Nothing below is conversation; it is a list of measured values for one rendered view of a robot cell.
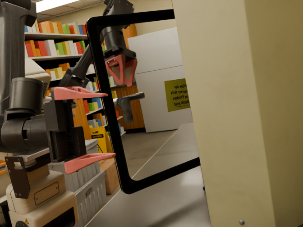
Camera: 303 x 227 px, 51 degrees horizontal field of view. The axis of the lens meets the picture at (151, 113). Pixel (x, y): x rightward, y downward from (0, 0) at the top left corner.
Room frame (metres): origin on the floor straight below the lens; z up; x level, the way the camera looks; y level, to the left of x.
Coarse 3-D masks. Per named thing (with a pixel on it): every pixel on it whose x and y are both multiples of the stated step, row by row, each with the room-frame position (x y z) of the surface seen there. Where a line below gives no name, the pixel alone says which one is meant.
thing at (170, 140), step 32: (128, 32) 0.72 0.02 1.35; (160, 32) 0.76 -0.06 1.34; (128, 64) 0.71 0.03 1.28; (160, 64) 0.75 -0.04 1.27; (160, 96) 0.75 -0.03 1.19; (128, 128) 0.70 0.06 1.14; (160, 128) 0.74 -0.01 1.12; (192, 128) 0.78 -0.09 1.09; (128, 160) 0.69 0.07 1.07; (160, 160) 0.73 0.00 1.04
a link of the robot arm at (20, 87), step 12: (12, 84) 0.58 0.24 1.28; (24, 84) 0.57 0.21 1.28; (36, 84) 0.58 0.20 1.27; (12, 96) 0.57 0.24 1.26; (24, 96) 0.56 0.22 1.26; (36, 96) 0.57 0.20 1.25; (12, 108) 0.56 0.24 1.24; (24, 108) 0.56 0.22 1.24; (36, 108) 0.57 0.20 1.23; (0, 132) 0.58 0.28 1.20
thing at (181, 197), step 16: (176, 176) 0.87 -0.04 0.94; (192, 176) 0.85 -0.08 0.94; (144, 192) 0.80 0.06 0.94; (160, 192) 0.78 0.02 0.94; (176, 192) 0.76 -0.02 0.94; (192, 192) 0.74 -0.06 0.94; (112, 208) 0.74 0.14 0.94; (128, 208) 0.72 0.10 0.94; (144, 208) 0.71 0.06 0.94; (160, 208) 0.69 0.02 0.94; (176, 208) 0.68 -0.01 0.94; (192, 208) 0.66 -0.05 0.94; (96, 224) 0.67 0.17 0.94; (112, 224) 0.66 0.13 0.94; (128, 224) 0.64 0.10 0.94; (144, 224) 0.63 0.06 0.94; (160, 224) 0.62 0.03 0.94; (176, 224) 0.60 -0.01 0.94; (192, 224) 0.59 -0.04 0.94; (208, 224) 0.58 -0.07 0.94
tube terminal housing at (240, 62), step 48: (192, 0) 0.52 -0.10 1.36; (240, 0) 0.50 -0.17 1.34; (288, 0) 0.53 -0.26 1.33; (192, 48) 0.53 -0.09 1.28; (240, 48) 0.50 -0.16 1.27; (288, 48) 0.53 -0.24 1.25; (192, 96) 0.53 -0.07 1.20; (240, 96) 0.50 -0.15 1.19; (288, 96) 0.52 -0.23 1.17; (240, 144) 0.51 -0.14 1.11; (288, 144) 0.52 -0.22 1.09; (240, 192) 0.51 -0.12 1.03; (288, 192) 0.51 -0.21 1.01
